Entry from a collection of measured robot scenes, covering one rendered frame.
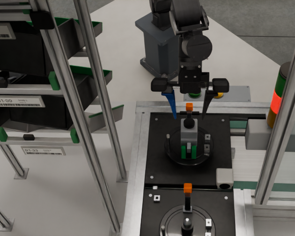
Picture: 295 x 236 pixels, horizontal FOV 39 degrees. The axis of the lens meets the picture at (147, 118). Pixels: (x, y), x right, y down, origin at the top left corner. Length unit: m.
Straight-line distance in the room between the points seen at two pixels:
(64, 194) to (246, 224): 0.54
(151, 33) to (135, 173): 0.48
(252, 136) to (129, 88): 0.68
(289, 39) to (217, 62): 1.47
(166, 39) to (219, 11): 1.82
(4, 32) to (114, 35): 1.11
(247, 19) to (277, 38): 0.27
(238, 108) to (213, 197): 0.32
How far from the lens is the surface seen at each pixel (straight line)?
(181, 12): 0.99
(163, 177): 1.17
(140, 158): 1.22
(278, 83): 0.82
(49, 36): 0.64
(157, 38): 1.39
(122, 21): 1.78
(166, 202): 1.13
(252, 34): 3.01
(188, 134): 1.12
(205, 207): 1.13
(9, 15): 0.63
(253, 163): 1.27
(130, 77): 1.55
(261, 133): 0.93
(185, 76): 0.97
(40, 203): 1.32
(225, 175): 1.15
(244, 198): 1.16
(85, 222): 1.26
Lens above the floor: 1.99
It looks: 53 degrees down
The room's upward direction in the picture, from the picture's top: 7 degrees counter-clockwise
